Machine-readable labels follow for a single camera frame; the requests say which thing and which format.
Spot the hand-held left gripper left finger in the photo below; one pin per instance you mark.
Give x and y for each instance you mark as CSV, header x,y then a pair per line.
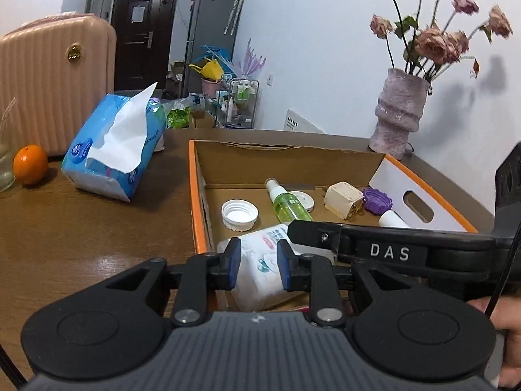
x,y
233,262

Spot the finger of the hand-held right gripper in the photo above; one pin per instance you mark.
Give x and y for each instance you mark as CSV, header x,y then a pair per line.
x,y
317,236

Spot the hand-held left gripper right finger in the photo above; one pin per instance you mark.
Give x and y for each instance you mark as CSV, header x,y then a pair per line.
x,y
283,269

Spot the white plastic wipes container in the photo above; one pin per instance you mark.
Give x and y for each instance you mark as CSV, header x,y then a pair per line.
x,y
260,262

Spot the white round lid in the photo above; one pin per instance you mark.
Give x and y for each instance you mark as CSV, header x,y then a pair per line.
x,y
307,201

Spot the green transparent spray bottle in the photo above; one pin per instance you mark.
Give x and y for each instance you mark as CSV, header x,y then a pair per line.
x,y
289,205

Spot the white plastic bottle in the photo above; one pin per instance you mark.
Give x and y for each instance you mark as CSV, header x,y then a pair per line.
x,y
391,220

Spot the orange cardboard box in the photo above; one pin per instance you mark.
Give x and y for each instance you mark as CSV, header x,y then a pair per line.
x,y
244,171

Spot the person's right hand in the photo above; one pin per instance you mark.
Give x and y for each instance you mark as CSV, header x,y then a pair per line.
x,y
511,326

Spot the white ribbed cap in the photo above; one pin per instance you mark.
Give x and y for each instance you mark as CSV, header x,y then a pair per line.
x,y
240,214

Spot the purple ribbed cap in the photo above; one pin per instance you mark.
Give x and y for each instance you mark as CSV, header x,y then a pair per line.
x,y
376,200

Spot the white flat board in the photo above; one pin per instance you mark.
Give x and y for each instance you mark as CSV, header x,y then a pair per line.
x,y
303,122

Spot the pink textured vase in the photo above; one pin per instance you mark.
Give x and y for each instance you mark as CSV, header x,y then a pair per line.
x,y
397,114

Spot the green snack bag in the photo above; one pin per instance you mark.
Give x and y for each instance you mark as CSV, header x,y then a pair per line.
x,y
178,117

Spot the pink flowerpot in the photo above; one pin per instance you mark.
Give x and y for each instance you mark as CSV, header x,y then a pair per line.
x,y
211,87

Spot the blue tissue pack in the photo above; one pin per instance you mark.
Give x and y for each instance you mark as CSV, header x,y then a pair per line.
x,y
93,146

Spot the purple feather decoration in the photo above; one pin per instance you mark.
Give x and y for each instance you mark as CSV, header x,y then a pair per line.
x,y
251,61

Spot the cardboard boxes on floor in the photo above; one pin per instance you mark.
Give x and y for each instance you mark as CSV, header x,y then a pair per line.
x,y
176,79

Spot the yellow watering can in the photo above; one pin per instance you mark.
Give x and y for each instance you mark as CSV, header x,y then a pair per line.
x,y
211,70

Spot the dried pink roses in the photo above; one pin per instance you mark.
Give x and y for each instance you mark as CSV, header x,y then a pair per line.
x,y
431,42

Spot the dark entrance door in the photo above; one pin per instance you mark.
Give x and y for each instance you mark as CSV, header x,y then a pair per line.
x,y
126,65

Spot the orange fruit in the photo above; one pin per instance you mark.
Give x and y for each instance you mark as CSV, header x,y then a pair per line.
x,y
30,165

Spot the grey refrigerator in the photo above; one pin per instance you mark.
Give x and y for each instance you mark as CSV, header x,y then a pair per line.
x,y
211,28

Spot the clear drinking glass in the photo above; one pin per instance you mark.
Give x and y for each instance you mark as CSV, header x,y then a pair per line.
x,y
6,171

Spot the white folded umbrella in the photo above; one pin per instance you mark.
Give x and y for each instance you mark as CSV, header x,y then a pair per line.
x,y
236,4

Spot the paper notice on door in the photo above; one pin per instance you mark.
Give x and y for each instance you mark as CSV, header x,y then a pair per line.
x,y
137,14

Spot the pink ribbed suitcase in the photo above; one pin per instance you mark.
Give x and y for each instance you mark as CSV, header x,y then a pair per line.
x,y
40,69

